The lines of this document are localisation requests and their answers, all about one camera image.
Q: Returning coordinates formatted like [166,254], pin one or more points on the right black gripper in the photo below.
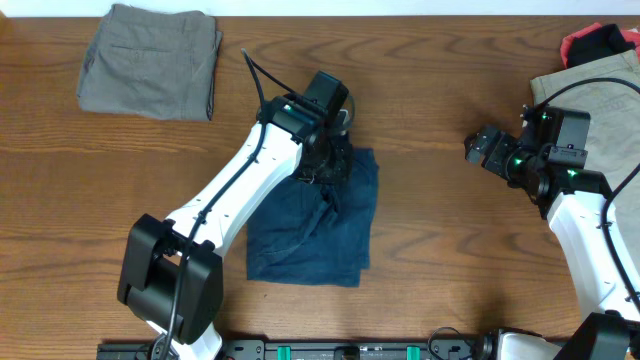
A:
[504,142]

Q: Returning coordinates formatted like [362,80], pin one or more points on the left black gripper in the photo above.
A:
[342,173]

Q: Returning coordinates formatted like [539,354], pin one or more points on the navy blue shorts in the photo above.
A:
[312,234]

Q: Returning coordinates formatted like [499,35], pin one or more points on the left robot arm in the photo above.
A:
[172,272]

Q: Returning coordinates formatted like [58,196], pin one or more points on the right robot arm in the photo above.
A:
[578,206]

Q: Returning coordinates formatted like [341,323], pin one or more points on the khaki beige shorts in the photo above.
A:
[613,138]

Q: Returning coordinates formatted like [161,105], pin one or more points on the black garment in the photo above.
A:
[597,45]

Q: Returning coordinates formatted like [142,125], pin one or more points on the red garment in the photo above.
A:
[567,42]

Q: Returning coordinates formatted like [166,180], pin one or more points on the folded grey shorts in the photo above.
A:
[151,64]

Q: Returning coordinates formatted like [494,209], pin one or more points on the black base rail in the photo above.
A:
[439,348]

